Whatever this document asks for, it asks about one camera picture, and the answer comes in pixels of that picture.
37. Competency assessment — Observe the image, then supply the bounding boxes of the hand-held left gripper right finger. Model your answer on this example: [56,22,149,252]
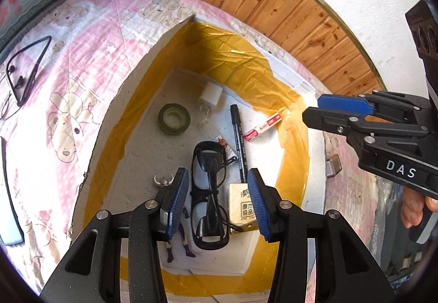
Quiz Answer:
[247,168,394,303]

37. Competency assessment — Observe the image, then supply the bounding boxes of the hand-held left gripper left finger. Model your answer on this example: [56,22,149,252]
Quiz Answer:
[39,167,190,303]

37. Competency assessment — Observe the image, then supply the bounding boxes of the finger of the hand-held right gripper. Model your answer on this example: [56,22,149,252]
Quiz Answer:
[302,106,428,154]
[316,90,432,125]

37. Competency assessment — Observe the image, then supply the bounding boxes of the beige tissue packet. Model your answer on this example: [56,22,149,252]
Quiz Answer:
[226,181,258,234]

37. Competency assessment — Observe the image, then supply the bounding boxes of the horned toy figure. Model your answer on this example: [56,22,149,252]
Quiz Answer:
[154,175,197,264]

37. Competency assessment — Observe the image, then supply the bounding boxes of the black glasses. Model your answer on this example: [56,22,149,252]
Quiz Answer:
[190,140,237,250]

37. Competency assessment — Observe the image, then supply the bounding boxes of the white foam box yellow tape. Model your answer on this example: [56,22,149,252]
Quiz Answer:
[68,14,329,303]

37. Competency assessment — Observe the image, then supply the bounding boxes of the white eraser red label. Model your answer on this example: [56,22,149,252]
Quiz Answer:
[242,111,284,141]

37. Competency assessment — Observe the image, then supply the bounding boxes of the black marker pen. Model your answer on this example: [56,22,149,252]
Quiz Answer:
[230,105,249,184]

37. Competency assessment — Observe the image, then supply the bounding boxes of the small white glue tube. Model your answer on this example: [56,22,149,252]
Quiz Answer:
[197,118,237,160]

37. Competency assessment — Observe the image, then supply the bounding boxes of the green tape roll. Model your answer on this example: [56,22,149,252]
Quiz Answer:
[157,103,191,135]

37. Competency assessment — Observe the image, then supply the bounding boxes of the person's right hand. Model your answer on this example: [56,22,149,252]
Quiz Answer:
[400,187,438,229]

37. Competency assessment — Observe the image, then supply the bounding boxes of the gold metal tin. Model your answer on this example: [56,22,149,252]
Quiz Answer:
[325,155,343,177]

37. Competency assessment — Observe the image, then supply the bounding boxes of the black smartphone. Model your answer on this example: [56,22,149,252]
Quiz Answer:
[0,137,24,245]

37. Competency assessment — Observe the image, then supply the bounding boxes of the black neckband earphones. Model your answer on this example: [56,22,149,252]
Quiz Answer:
[0,35,53,119]

